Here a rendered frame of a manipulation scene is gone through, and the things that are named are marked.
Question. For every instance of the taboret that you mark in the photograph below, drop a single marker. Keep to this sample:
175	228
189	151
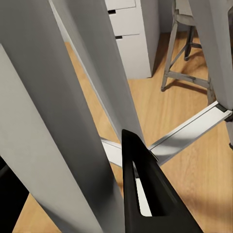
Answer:
181	12

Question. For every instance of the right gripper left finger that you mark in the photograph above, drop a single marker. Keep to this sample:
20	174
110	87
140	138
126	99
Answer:
13	195

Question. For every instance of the camera tripod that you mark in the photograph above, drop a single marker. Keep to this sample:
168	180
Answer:
48	137

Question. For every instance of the desk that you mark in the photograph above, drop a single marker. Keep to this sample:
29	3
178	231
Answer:
136	27

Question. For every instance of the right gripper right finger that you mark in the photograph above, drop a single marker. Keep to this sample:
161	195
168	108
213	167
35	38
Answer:
169	213

